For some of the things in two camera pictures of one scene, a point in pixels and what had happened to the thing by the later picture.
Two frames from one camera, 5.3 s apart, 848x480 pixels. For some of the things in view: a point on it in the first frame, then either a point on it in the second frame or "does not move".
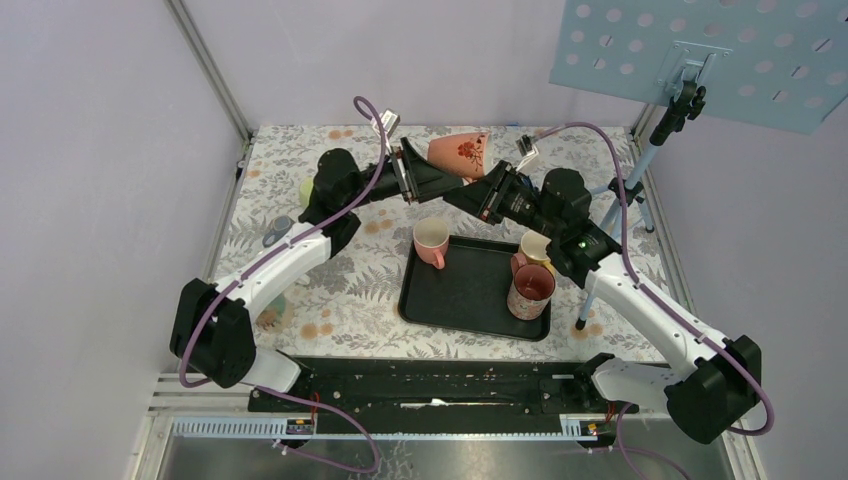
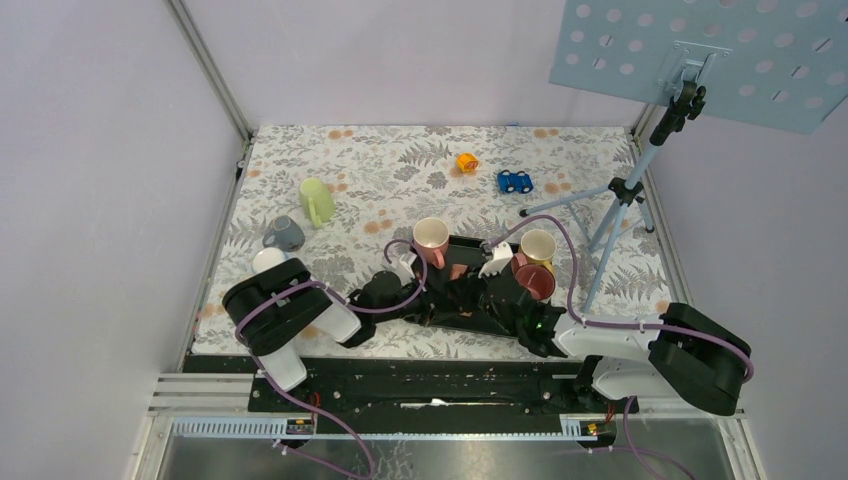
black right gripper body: (510, 199) to (506, 322)
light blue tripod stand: (687, 100) does not move
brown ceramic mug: (468, 155) to (457, 270)
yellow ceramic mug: (534, 246) does not move
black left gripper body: (389, 185) to (413, 300)
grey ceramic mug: (278, 227) does not move
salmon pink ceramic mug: (431, 237) does not move
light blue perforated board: (778, 63) does not move
